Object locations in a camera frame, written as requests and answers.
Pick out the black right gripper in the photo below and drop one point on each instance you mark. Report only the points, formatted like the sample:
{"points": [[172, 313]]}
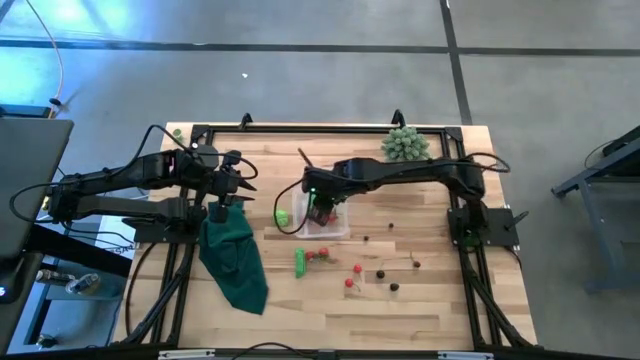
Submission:
{"points": [[325, 182]]}

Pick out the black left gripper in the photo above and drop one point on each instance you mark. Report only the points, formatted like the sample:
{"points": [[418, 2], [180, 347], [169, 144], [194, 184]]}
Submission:
{"points": [[227, 185]]}

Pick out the green cabbage toy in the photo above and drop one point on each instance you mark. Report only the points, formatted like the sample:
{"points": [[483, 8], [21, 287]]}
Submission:
{"points": [[281, 218]]}

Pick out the green pea pod toy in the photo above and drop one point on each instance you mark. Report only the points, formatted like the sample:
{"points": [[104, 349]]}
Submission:
{"points": [[300, 263]]}

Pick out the dark red cherry toy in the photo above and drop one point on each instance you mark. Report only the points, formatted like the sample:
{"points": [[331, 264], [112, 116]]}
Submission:
{"points": [[416, 264]]}

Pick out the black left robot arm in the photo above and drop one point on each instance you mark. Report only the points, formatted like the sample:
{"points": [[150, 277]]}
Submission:
{"points": [[125, 172]]}

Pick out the clear plastic tupperware container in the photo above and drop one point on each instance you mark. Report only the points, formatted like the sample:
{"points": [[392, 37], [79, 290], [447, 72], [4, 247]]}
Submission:
{"points": [[340, 230]]}

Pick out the dark green cloth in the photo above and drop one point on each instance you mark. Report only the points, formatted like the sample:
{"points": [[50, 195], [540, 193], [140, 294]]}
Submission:
{"points": [[230, 260]]}

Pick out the small green leaf sprig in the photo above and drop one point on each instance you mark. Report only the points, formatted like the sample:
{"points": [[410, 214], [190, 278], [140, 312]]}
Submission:
{"points": [[177, 133]]}

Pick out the small potted green plant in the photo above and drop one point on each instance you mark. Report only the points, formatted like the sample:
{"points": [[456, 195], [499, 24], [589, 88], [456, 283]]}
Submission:
{"points": [[405, 145]]}

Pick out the white paper sheet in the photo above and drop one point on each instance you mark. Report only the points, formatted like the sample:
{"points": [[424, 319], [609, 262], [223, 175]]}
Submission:
{"points": [[112, 242]]}

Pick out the white edge clip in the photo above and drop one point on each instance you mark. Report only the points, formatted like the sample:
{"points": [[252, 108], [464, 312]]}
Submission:
{"points": [[185, 354], [465, 355]]}

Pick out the black side stand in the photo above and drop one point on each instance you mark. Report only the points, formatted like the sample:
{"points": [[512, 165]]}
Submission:
{"points": [[75, 255]]}

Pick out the shiny metal cylinder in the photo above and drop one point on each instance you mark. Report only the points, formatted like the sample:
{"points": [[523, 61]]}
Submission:
{"points": [[82, 284]]}

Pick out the grey laptop lid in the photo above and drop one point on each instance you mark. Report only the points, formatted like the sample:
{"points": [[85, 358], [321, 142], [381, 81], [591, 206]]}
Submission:
{"points": [[30, 175]]}

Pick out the blue grey side table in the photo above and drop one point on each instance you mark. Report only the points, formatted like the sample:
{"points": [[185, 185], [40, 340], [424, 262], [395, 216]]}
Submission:
{"points": [[595, 235]]}

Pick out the black frame hook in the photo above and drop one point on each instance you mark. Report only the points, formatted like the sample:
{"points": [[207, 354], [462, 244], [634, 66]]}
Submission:
{"points": [[246, 121], [398, 118]]}

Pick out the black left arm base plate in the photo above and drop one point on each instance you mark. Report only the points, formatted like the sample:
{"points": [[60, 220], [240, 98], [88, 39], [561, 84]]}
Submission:
{"points": [[150, 231]]}

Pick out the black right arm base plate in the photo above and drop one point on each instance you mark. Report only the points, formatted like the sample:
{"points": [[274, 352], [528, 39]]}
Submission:
{"points": [[500, 232]]}

